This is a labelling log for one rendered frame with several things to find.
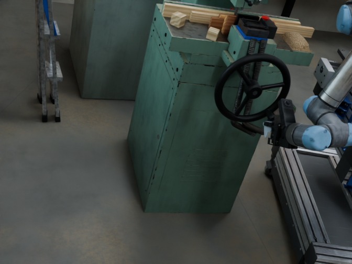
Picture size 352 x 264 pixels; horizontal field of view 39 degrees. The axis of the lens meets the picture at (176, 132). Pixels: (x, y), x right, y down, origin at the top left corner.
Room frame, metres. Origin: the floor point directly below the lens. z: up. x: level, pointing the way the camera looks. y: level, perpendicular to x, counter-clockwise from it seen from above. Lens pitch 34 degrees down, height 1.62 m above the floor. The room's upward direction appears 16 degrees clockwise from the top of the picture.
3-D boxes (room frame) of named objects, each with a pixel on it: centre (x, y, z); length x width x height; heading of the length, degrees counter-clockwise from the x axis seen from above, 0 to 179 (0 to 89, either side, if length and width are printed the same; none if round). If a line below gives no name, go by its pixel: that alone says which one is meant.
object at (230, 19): (1.88, -0.16, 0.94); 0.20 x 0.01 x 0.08; 112
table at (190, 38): (1.85, -0.15, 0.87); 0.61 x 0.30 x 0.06; 112
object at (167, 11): (1.97, -0.10, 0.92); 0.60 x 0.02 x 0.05; 112
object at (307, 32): (1.98, -0.19, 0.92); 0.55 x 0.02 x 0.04; 112
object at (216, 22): (1.90, -0.12, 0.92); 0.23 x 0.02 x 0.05; 112
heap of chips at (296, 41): (1.96, -0.37, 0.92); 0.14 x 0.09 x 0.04; 22
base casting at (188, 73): (2.06, -0.06, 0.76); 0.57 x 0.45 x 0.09; 22
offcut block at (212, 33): (1.77, -0.03, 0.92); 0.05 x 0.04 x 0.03; 173
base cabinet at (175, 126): (2.06, -0.06, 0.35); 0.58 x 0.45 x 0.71; 22
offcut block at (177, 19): (1.81, 0.11, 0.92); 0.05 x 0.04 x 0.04; 159
